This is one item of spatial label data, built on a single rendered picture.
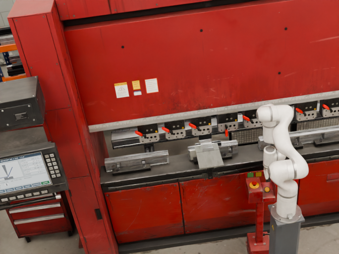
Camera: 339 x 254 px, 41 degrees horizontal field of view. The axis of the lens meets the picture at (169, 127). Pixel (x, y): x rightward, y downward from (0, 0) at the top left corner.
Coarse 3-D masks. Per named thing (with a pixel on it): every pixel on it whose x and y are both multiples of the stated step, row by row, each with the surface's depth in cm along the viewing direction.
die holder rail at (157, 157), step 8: (152, 152) 355; (160, 152) 354; (104, 160) 353; (112, 160) 352; (120, 160) 351; (128, 160) 351; (136, 160) 352; (152, 160) 354; (160, 160) 354; (168, 160) 358; (112, 168) 354
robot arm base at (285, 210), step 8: (280, 200) 276; (288, 200) 273; (296, 200) 276; (272, 208) 290; (280, 208) 279; (288, 208) 277; (296, 208) 288; (272, 216) 285; (280, 216) 283; (288, 216) 280; (296, 216) 282
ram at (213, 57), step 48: (288, 0) 287; (336, 0) 289; (96, 48) 293; (144, 48) 296; (192, 48) 299; (240, 48) 303; (288, 48) 306; (336, 48) 310; (96, 96) 313; (144, 96) 317; (192, 96) 321; (240, 96) 325; (288, 96) 329; (336, 96) 334
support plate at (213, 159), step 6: (216, 144) 350; (198, 150) 346; (210, 150) 345; (216, 150) 344; (198, 156) 340; (204, 156) 340; (210, 156) 339; (216, 156) 338; (198, 162) 335; (204, 162) 334; (210, 162) 333; (216, 162) 333; (222, 162) 332; (204, 168) 330
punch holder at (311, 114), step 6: (306, 102) 334; (312, 102) 334; (294, 108) 345; (300, 108) 336; (306, 108) 337; (312, 108) 338; (294, 114) 348; (300, 114) 340; (312, 114) 342; (300, 120) 343
